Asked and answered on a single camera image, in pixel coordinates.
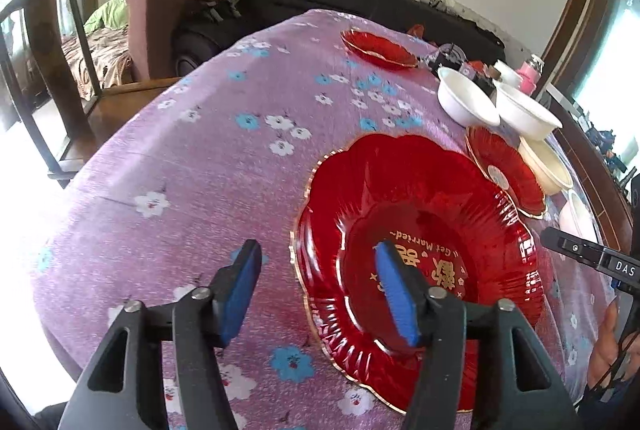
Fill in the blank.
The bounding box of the small red flower-shaped plate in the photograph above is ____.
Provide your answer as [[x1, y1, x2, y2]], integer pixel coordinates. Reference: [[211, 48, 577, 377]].
[[465, 125, 548, 219], [341, 30, 419, 72]]

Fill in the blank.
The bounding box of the brown wooden cabinet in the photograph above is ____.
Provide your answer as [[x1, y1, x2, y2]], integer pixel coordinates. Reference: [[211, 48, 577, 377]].
[[547, 82, 633, 236]]

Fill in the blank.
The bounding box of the pink bottle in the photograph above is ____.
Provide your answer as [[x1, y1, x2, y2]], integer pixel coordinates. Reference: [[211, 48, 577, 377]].
[[517, 54, 545, 93]]

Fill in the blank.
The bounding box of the cream bowl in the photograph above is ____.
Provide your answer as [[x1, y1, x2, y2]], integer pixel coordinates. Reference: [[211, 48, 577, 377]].
[[517, 136, 575, 197]]

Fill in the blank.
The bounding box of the brown pink armchair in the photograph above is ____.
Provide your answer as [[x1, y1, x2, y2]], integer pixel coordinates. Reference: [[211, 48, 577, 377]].
[[124, 0, 252, 81]]

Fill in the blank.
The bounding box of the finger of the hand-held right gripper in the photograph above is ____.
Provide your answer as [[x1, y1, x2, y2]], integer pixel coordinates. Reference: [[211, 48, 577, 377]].
[[540, 227, 606, 272]]

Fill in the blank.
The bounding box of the green cloth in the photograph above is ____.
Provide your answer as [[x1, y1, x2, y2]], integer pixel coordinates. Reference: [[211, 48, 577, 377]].
[[84, 0, 128, 33]]

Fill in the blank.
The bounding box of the purple floral tablecloth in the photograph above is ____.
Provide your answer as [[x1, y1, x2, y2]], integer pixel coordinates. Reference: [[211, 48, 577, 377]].
[[30, 8, 621, 430]]

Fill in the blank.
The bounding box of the black backpack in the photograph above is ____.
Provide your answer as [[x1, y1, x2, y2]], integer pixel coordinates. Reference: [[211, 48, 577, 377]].
[[171, 0, 261, 78]]

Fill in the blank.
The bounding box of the white bowl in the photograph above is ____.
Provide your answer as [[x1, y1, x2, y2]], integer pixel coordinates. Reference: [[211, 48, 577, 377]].
[[437, 66, 501, 128], [558, 190, 598, 243], [492, 80, 563, 142]]

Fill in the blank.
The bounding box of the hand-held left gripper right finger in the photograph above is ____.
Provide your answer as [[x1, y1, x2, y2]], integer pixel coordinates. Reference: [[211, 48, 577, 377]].
[[374, 240, 583, 430]]

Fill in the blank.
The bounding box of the patterned fabric pouch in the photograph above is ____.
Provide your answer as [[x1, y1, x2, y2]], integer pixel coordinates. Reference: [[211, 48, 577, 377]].
[[427, 42, 468, 73]]

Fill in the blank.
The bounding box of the person's right hand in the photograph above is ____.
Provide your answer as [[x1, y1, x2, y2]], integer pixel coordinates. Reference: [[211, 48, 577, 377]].
[[587, 297, 640, 396]]

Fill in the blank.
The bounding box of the large red flower-shaped plate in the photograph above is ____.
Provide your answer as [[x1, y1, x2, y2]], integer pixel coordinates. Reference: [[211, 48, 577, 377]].
[[290, 133, 551, 413]]

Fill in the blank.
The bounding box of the dark wooden chair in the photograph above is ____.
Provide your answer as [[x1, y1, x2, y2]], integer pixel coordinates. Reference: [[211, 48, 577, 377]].
[[0, 0, 181, 188]]

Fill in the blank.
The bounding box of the wooden door frame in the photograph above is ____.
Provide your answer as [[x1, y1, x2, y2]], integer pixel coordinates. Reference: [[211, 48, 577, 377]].
[[542, 0, 626, 91]]

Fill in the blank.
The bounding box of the brown patterned blanket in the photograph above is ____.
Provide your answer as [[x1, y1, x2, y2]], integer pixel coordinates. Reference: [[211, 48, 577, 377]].
[[62, 26, 136, 88]]

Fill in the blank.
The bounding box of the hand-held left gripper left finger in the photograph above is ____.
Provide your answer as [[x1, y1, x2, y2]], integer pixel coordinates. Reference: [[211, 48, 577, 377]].
[[57, 239, 263, 430]]

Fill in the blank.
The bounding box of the white cup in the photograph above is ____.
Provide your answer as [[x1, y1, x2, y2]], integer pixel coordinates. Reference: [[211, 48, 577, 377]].
[[492, 60, 522, 88]]

